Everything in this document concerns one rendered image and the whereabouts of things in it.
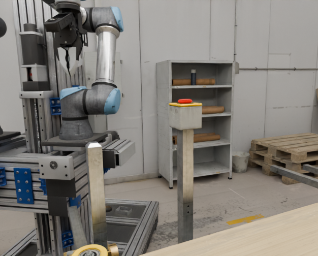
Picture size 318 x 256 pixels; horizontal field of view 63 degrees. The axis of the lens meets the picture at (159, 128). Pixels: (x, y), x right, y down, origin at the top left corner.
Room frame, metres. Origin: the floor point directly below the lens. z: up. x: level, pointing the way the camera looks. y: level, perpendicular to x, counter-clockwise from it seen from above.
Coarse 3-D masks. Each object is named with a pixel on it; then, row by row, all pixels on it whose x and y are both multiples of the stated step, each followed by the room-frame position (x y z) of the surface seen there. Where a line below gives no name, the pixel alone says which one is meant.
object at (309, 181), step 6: (270, 168) 1.29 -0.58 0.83; (276, 168) 1.26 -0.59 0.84; (282, 168) 1.24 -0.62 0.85; (282, 174) 1.22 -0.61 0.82; (288, 174) 1.19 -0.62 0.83; (294, 174) 1.16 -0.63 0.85; (300, 174) 1.15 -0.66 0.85; (300, 180) 1.13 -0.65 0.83; (306, 180) 1.11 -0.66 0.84; (312, 180) 1.08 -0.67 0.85; (312, 186) 1.08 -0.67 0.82
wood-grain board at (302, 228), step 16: (304, 208) 0.72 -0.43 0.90; (256, 224) 0.64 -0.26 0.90; (272, 224) 0.64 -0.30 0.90; (288, 224) 0.64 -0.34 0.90; (304, 224) 0.63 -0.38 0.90; (192, 240) 0.57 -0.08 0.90; (208, 240) 0.57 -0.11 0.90; (224, 240) 0.57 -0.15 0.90; (240, 240) 0.57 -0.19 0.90; (256, 240) 0.57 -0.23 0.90; (272, 240) 0.57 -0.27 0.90; (288, 240) 0.56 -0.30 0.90; (304, 240) 0.56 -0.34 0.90
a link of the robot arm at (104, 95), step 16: (96, 16) 1.29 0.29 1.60; (112, 16) 1.28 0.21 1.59; (96, 32) 1.30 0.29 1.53; (112, 32) 1.28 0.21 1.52; (112, 48) 1.25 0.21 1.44; (112, 64) 1.23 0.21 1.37; (96, 80) 1.19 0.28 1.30; (112, 80) 1.20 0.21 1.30; (96, 96) 1.13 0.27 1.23; (112, 96) 1.13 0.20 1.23; (96, 112) 1.14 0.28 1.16; (112, 112) 1.14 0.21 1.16
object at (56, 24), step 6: (66, 12) 0.84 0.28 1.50; (54, 18) 0.76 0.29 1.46; (60, 18) 0.77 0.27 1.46; (66, 18) 0.79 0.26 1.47; (72, 18) 0.83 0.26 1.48; (48, 24) 0.74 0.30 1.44; (54, 24) 0.74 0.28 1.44; (60, 24) 0.75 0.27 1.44; (66, 24) 0.78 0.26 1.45; (48, 30) 0.75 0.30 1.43; (54, 30) 0.75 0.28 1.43
